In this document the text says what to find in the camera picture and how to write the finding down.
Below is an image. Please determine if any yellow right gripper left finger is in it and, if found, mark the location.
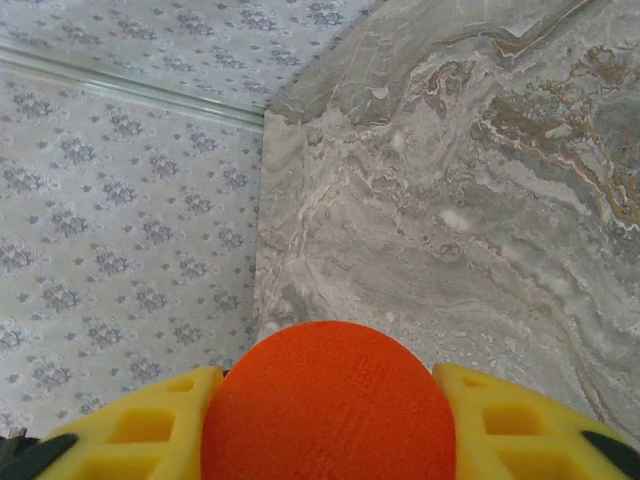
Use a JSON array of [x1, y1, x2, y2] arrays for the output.
[[9, 365, 225, 480]]

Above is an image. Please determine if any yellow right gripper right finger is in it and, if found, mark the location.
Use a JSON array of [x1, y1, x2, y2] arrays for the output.
[[432, 362, 640, 480]]

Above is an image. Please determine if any orange bottle cap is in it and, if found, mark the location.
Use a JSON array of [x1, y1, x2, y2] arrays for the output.
[[202, 319, 458, 480]]

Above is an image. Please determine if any aluminium corner post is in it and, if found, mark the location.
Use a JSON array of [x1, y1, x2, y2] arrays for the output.
[[0, 44, 267, 130]]

